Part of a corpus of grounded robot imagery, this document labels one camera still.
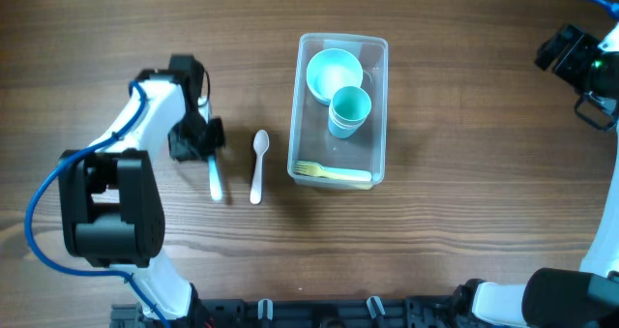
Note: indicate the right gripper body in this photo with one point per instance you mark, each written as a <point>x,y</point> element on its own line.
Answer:
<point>559,50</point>

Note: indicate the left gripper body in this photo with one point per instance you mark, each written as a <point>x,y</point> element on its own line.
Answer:
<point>194,137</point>

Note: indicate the white plastic spoon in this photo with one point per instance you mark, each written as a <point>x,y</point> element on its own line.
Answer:
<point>260,146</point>

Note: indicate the light blue fork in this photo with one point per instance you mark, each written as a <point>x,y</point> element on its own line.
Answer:
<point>347,174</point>
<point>214,179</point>

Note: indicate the yellow plastic fork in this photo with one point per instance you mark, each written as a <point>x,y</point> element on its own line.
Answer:
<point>309,169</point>

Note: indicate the blue plastic cup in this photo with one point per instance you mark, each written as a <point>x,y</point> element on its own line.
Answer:
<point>342,131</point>

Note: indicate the clear plastic container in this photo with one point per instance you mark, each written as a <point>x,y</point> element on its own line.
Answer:
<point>310,139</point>

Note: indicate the teal plastic bowl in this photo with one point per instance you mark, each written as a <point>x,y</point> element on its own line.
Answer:
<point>330,70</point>

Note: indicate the green plastic cup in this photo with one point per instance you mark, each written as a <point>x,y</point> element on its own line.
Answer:
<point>352,103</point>

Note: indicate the pink plastic cup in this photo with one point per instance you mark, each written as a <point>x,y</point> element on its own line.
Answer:
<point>344,123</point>

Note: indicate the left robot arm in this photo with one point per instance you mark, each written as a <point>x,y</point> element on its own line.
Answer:
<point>112,213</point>

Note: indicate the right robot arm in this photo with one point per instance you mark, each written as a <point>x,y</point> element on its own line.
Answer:
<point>587,297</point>

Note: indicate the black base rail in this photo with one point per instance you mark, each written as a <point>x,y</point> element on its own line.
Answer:
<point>404,313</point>

